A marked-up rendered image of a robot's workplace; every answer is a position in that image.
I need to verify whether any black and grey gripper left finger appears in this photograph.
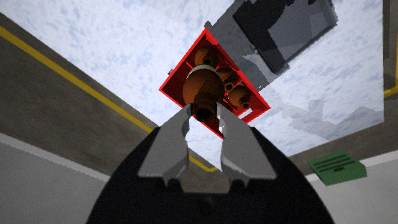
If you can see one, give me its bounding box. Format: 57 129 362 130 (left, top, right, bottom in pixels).
86 102 193 224

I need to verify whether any red crate with dividers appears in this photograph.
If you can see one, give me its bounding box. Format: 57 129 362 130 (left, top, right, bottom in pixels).
159 28 271 139

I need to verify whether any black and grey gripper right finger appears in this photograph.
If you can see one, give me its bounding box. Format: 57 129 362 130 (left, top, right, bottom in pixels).
215 102 335 224

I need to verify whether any orange-brown bottle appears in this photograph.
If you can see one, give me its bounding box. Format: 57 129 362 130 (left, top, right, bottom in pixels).
216 65 237 92
226 82 251 110

